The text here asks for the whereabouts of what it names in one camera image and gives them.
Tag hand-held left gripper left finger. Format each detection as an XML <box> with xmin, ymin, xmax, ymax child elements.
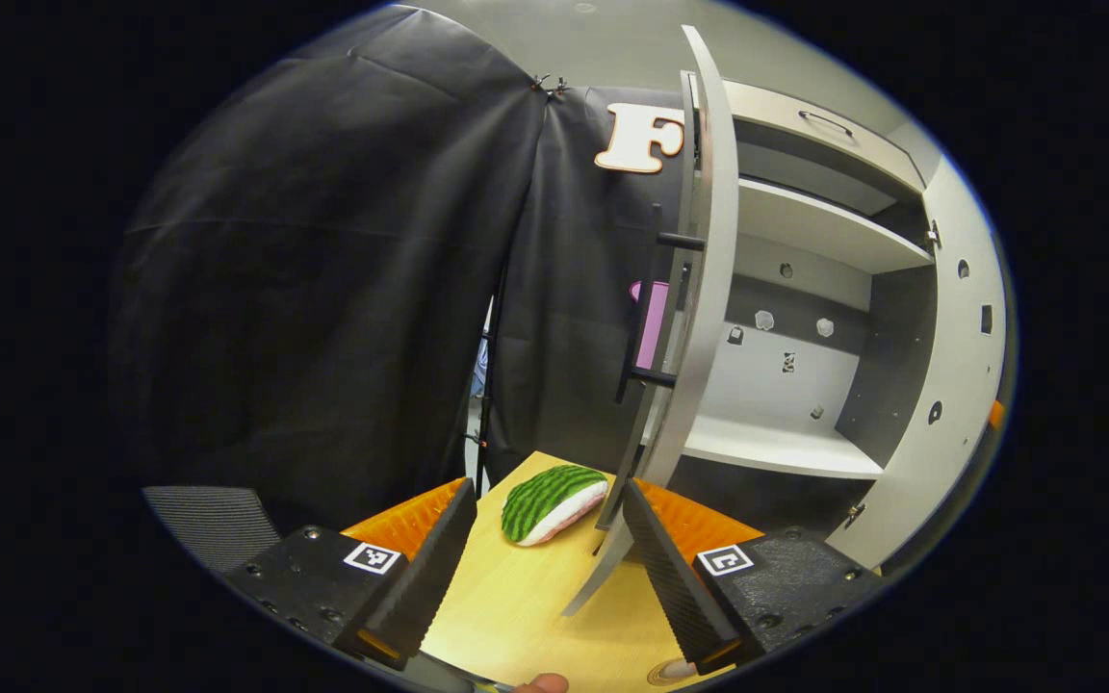
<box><xmin>222</xmin><ymin>476</ymin><xmax>479</xmax><ymax>673</ymax></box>

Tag white cabinet shelf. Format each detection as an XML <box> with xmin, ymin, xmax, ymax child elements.
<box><xmin>735</xmin><ymin>176</ymin><xmax>936</xmax><ymax>275</ymax></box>
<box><xmin>646</xmin><ymin>412</ymin><xmax>885</xmax><ymax>480</ymax></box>

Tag metal drawer handle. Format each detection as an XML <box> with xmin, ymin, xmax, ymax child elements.
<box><xmin>798</xmin><ymin>110</ymin><xmax>854</xmax><ymax>138</ymax></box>

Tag green striped watermelon toy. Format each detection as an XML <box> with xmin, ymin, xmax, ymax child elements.
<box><xmin>502</xmin><ymin>464</ymin><xmax>610</xmax><ymax>548</ymax></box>

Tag white cabinet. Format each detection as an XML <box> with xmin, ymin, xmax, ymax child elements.
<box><xmin>641</xmin><ymin>77</ymin><xmax>945</xmax><ymax>540</ymax></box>

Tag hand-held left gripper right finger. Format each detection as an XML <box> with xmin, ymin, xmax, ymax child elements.
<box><xmin>620</xmin><ymin>476</ymin><xmax>885</xmax><ymax>677</ymax></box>

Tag black door handle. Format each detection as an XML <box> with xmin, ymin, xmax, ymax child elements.
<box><xmin>615</xmin><ymin>202</ymin><xmax>707</xmax><ymax>405</ymax></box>

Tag white cabinet drawer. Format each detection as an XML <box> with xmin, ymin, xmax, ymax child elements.
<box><xmin>723</xmin><ymin>79</ymin><xmax>927</xmax><ymax>198</ymax></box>

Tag white cabinet door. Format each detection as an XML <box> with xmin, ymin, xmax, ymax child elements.
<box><xmin>562</xmin><ymin>24</ymin><xmax>741</xmax><ymax>617</ymax></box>

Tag black backdrop cloth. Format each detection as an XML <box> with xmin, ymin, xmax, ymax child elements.
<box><xmin>107</xmin><ymin>5</ymin><xmax>700</xmax><ymax>535</ymax></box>

